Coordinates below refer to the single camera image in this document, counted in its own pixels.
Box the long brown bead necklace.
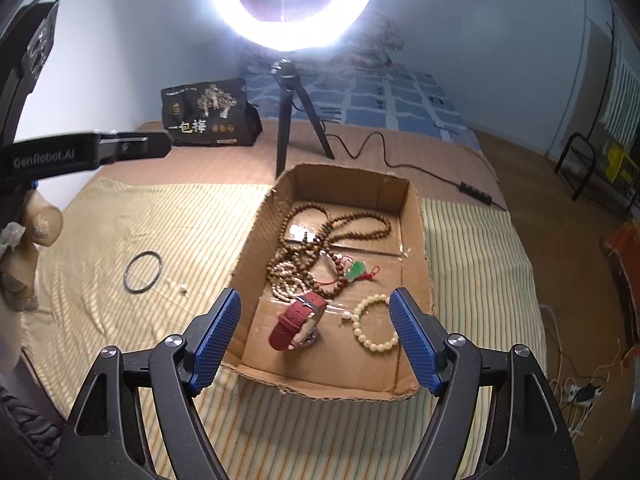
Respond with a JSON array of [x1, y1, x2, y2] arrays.
[[266, 201, 394, 302]]

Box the red strap wristwatch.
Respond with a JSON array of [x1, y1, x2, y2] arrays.
[[268, 292, 326, 351]]

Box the black power cable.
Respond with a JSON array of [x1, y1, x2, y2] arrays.
[[319, 123, 509, 212]]

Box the yellow striped cloth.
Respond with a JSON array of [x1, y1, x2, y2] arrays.
[[23, 179, 547, 479]]

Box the cream bead bracelet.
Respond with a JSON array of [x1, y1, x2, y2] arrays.
[[349, 292, 402, 356]]

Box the white cables on floor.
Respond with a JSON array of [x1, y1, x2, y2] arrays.
[[537, 303, 632, 441]]

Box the black printed gift bag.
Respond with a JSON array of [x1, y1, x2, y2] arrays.
[[160, 78, 262, 148]]

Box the dark metal bangle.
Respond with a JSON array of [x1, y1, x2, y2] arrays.
[[122, 250, 164, 295]]

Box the cardboard box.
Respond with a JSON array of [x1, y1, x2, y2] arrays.
[[226, 164, 433, 401]]

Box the white ring light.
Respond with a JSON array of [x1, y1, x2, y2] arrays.
[[207, 0, 384, 53]]

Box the cream pearl necklace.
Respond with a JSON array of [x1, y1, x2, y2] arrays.
[[269, 259, 321, 305]]

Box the blue patterned bedsheet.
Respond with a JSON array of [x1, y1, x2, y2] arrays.
[[236, 54, 484, 154]]

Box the black metal chair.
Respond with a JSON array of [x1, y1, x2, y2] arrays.
[[553, 131, 640, 212]]

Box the black tripod stand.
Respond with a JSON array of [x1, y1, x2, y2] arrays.
[[268, 56, 336, 180]]

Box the green jade pendant red cord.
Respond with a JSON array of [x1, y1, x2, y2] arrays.
[[328, 253, 384, 294]]

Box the folded floral quilt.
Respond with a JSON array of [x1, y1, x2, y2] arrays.
[[337, 12, 405, 70]]

